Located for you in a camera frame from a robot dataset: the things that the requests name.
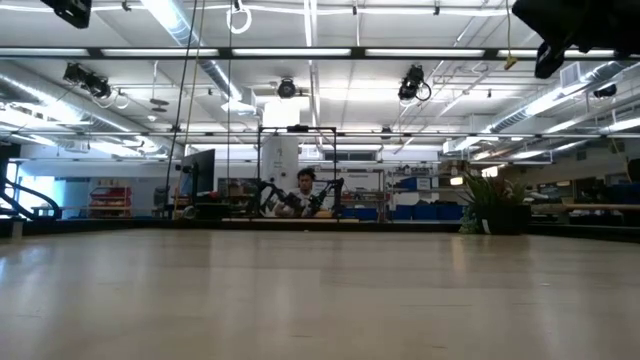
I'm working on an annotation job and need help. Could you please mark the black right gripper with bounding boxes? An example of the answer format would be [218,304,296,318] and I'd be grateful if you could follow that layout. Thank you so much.
[512,0,640,80]

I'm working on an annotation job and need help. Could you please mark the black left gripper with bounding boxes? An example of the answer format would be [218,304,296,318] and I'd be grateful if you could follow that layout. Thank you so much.
[39,0,94,30]

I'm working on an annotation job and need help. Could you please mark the black overhead light beam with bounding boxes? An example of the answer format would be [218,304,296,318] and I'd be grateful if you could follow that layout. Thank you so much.
[0,46,640,62]

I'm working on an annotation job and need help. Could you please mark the red bin shelf rack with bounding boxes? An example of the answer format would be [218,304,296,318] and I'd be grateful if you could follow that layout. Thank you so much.
[89,185,132,219]

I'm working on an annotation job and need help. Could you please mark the black computer monitor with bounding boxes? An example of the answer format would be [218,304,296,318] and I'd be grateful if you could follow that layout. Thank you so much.
[179,148,217,197]

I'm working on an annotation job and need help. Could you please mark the potted succulent plant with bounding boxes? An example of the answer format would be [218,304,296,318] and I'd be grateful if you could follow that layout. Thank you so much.
[458,169,532,236]

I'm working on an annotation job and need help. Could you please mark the blue storage bin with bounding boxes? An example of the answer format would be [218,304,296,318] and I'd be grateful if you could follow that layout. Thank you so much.
[392,203,464,222]
[341,207,379,222]

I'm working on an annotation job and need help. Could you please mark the white building column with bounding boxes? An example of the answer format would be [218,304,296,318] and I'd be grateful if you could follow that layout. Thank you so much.
[260,102,300,202]

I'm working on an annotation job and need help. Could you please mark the person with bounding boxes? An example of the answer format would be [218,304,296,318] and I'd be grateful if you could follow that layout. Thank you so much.
[273,167,334,219]

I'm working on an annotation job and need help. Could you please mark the black hanging cable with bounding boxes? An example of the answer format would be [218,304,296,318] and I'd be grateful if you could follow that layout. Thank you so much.
[163,0,200,211]

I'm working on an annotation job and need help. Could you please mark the white hanging cable loop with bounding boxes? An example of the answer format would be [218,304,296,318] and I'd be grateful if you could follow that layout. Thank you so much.
[225,0,253,35]

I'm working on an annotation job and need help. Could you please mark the black table frame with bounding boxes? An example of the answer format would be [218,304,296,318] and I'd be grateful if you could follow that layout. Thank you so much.
[0,217,640,245]

